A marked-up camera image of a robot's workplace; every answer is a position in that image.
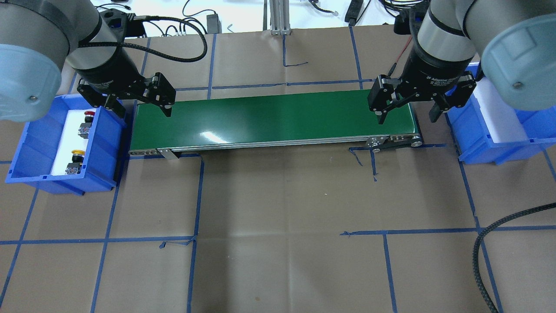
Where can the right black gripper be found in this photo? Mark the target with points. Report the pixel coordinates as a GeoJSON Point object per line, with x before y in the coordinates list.
{"type": "Point", "coordinates": [432, 68]}

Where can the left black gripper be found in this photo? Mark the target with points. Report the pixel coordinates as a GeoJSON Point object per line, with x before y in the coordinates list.
{"type": "Point", "coordinates": [109, 68]}

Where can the red push button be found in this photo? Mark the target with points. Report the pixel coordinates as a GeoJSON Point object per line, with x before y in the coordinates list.
{"type": "Point", "coordinates": [85, 127]}

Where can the yellow push button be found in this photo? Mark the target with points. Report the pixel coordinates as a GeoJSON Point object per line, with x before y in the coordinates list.
{"type": "Point", "coordinates": [75, 166]}

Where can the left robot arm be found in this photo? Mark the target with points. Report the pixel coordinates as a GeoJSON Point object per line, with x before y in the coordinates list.
{"type": "Point", "coordinates": [39, 37]}

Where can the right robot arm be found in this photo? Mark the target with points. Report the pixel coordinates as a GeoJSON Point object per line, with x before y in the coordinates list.
{"type": "Point", "coordinates": [457, 42]}

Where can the right blue plastic bin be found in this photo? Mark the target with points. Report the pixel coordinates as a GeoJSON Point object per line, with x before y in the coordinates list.
{"type": "Point", "coordinates": [487, 130]}

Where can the blue plastic bin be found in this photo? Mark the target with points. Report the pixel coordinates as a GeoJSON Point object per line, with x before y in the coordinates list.
{"type": "Point", "coordinates": [487, 130]}
{"type": "Point", "coordinates": [38, 146]}

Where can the left white foam pad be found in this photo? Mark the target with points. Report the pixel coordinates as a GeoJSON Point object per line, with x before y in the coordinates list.
{"type": "Point", "coordinates": [70, 140]}

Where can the white foam pad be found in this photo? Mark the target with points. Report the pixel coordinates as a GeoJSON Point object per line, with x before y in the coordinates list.
{"type": "Point", "coordinates": [70, 140]}
{"type": "Point", "coordinates": [500, 119]}

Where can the green conveyor belt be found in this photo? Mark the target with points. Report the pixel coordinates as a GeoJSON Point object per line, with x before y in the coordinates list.
{"type": "Point", "coordinates": [278, 120]}

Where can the right white foam pad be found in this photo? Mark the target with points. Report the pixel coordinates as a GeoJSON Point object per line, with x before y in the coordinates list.
{"type": "Point", "coordinates": [500, 119]}

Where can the black power adapter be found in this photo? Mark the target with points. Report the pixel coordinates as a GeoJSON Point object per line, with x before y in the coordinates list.
{"type": "Point", "coordinates": [213, 24]}

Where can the left blue plastic bin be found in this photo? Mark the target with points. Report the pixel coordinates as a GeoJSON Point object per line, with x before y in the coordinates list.
{"type": "Point", "coordinates": [38, 146]}

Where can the aluminium profile post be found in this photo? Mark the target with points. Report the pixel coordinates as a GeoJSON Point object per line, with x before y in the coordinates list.
{"type": "Point", "coordinates": [279, 17]}

